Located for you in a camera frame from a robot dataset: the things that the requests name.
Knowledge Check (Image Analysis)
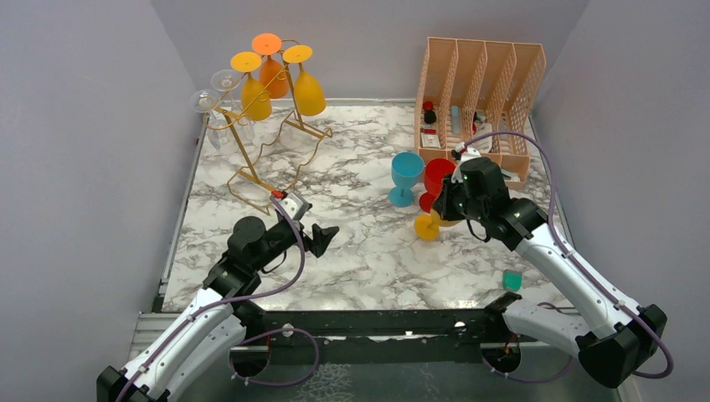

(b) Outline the red plastic wine glass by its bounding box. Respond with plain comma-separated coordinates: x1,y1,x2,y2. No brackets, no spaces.
419,158,455,213

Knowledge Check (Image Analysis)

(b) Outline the yellow front wine glass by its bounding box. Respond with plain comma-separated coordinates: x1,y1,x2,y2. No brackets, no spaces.
414,209,460,241

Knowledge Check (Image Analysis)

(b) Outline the yellow wine glass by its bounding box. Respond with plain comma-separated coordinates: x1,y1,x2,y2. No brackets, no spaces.
414,209,460,241
230,51,272,121
283,44,327,116

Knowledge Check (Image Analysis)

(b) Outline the blue plastic wine glass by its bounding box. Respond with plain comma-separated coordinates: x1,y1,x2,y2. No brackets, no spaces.
388,152,425,208

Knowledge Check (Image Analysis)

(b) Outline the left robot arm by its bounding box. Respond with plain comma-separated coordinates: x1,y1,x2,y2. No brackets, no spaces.
96,216,340,401

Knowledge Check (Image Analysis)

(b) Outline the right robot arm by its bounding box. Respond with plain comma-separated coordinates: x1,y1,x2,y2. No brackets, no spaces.
431,157,668,389

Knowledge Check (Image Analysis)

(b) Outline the yellow right wine glass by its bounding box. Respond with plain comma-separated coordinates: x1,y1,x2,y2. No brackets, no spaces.
283,44,327,116

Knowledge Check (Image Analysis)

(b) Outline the yellow left wine glass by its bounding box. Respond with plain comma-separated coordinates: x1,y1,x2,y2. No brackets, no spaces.
230,51,272,121

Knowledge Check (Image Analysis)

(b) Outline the orange wine glass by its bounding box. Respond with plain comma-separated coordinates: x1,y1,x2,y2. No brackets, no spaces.
252,33,289,99

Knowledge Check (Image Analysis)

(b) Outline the clear front wine glass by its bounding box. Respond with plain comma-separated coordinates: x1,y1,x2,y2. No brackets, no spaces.
190,89,227,151

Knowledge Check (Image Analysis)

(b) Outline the clear wine glass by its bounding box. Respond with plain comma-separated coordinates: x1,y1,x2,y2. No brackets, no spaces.
210,70,255,142
190,89,227,151

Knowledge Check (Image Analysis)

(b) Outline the clear rear wine glass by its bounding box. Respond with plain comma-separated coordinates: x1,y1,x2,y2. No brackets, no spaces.
210,70,255,142

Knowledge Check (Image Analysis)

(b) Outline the white red labelled box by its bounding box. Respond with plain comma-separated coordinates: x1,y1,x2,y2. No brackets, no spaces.
420,128,441,149

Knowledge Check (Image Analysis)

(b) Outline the light blue tube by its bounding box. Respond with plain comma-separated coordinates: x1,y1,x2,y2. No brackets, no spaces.
450,106,461,136

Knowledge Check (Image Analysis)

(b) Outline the red black small bottle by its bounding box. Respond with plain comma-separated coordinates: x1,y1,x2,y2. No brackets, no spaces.
422,100,437,125

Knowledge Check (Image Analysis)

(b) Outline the green small block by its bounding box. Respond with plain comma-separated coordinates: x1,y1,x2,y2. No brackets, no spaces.
502,270,523,292

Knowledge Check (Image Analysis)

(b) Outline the peach plastic file organizer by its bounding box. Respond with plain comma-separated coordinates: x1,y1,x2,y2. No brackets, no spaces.
414,37,547,189

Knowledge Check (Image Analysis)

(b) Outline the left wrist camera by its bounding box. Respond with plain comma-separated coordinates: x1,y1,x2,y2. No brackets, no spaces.
271,190,312,221

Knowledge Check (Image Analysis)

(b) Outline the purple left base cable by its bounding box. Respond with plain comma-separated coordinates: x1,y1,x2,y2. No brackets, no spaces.
228,328,321,389

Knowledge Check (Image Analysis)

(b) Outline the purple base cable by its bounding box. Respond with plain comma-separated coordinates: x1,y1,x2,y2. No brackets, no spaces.
480,354,574,386
228,328,321,389

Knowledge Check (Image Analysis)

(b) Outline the gold wire glass rack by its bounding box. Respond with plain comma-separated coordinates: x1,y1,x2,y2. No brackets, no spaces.
210,36,333,214

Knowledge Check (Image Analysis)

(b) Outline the black mounting rail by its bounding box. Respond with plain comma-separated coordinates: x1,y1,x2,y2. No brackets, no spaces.
229,308,516,368

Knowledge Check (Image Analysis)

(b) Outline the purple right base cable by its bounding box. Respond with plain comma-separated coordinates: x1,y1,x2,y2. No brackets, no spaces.
480,354,574,386

